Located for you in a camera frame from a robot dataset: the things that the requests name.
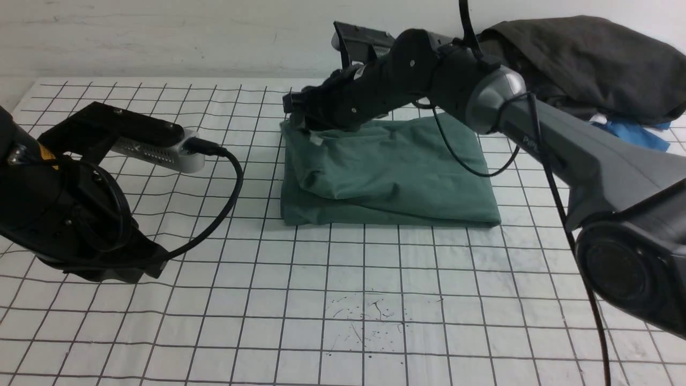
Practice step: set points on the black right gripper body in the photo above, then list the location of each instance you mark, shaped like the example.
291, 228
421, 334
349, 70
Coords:
353, 96

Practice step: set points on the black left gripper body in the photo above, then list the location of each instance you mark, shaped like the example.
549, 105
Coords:
60, 204

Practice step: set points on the green long-sleeved shirt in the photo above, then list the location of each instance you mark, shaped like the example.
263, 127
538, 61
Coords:
420, 172

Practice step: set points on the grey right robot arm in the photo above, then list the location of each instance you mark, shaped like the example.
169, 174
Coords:
627, 201

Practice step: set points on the dark grey shirt pile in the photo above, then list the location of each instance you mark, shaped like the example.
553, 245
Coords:
587, 65

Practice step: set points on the blue shirt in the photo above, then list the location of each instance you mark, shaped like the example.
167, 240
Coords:
630, 132

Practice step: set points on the white grid tablecloth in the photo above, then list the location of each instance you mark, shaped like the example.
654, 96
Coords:
260, 303

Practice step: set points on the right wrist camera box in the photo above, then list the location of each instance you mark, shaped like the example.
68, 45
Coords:
358, 44

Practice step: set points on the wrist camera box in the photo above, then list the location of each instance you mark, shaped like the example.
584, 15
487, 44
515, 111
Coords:
358, 44
177, 157

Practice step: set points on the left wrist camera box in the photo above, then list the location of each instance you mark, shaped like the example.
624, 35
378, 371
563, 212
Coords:
177, 157

